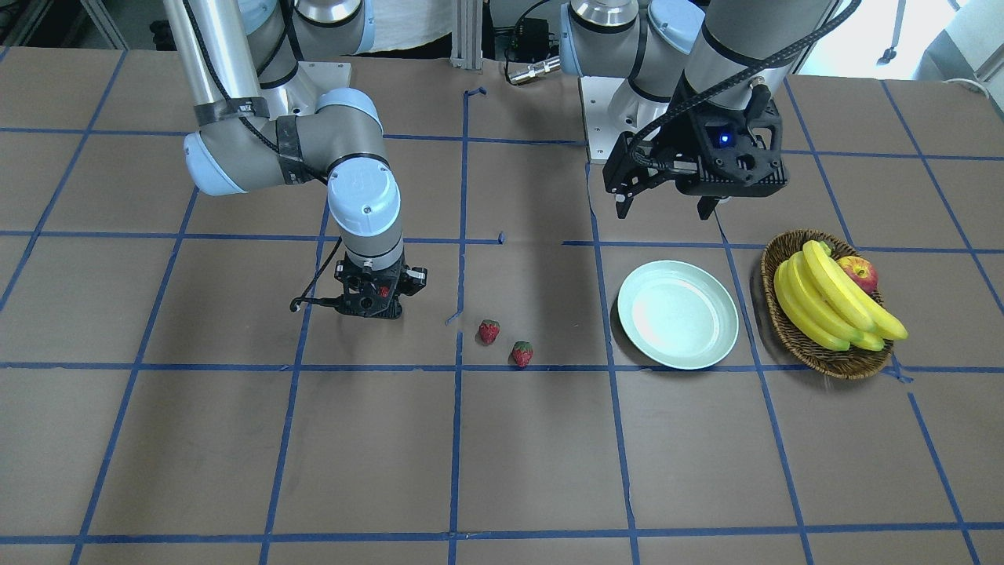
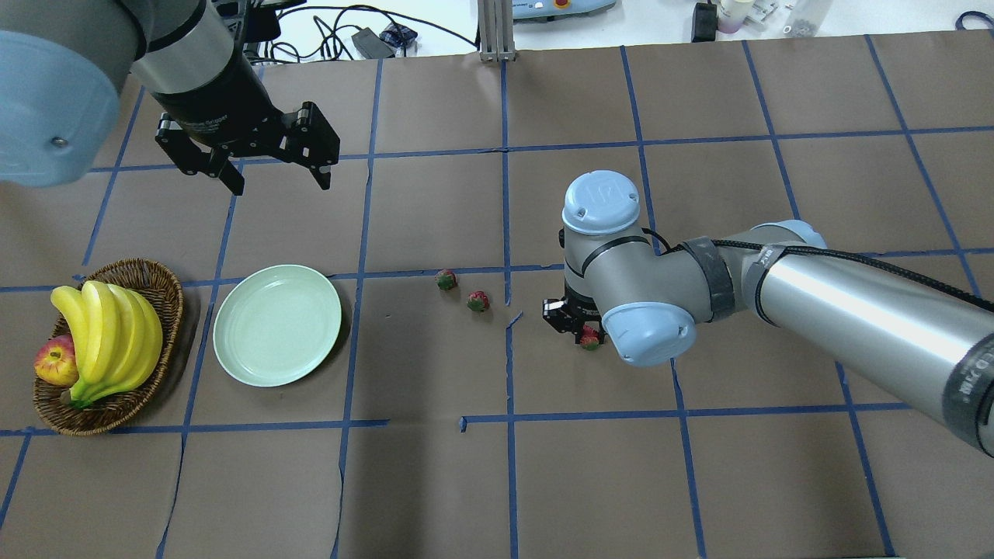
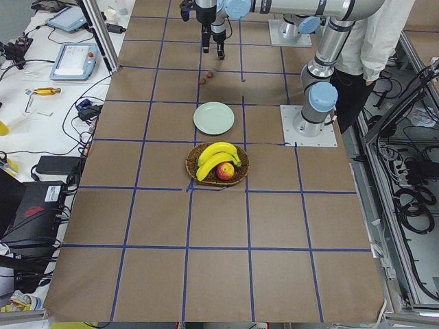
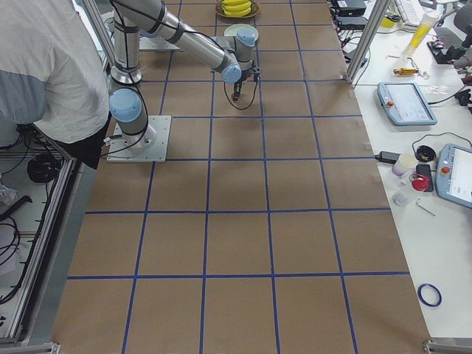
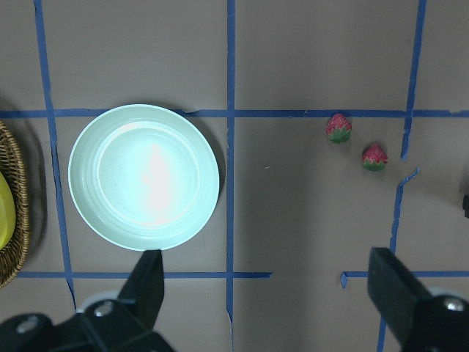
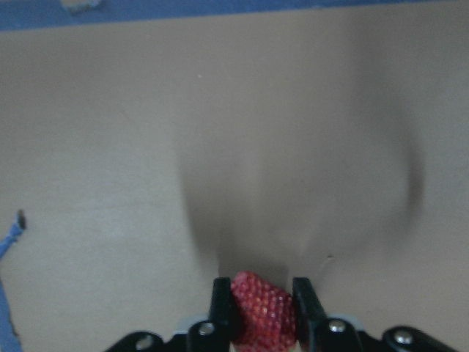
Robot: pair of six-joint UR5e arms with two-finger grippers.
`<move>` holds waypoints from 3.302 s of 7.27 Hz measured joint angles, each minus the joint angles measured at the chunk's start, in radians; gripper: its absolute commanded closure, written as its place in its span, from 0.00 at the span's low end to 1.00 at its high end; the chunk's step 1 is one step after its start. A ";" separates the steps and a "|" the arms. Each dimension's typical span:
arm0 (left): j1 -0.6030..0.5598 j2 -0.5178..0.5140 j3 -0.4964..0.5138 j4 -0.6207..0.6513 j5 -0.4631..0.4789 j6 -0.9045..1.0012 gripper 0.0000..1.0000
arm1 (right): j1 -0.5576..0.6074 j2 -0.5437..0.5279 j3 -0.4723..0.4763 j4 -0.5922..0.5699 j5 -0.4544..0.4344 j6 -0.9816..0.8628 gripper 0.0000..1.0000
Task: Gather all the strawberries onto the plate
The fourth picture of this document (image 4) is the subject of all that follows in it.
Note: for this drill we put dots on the aluminium frame rail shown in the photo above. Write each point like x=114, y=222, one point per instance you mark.
x=35, y=177

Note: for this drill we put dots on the lower teach pendant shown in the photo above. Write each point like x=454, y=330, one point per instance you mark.
x=453, y=178

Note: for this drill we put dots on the white paper cup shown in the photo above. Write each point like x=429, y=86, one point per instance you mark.
x=405, y=163

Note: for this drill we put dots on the teach pendant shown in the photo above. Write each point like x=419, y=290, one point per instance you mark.
x=404, y=104
x=453, y=178

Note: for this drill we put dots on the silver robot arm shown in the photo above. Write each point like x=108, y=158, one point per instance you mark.
x=231, y=56

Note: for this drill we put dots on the blue tape roll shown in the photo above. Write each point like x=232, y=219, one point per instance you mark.
x=429, y=295

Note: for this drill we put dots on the yellow bottle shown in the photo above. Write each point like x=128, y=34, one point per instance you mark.
x=428, y=20

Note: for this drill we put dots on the gold metal tool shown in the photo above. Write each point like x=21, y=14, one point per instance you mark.
x=405, y=71

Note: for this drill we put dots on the black round dish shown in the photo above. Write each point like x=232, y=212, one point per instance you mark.
x=425, y=154

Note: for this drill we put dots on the yellow banana bunch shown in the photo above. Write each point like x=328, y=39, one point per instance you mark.
x=236, y=8

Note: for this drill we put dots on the person in white shirt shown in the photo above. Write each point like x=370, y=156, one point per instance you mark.
x=52, y=76

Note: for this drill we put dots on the light green plate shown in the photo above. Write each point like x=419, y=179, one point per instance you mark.
x=233, y=29

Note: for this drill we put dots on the red round object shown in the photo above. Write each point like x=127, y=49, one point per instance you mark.
x=419, y=182

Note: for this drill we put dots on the aluminium frame post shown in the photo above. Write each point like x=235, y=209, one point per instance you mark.
x=374, y=20

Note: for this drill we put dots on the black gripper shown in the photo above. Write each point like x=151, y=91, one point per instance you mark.
x=241, y=78

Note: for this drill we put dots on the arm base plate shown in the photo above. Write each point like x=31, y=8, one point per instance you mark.
x=151, y=148
x=157, y=44

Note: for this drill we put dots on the upper teach pendant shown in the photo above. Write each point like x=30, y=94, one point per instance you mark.
x=404, y=104

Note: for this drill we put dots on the black power brick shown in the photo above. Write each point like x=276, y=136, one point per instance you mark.
x=387, y=157

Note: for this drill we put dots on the wicker basket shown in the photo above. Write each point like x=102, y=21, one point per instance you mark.
x=254, y=10

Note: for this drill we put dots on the hex key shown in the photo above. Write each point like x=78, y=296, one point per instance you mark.
x=419, y=204

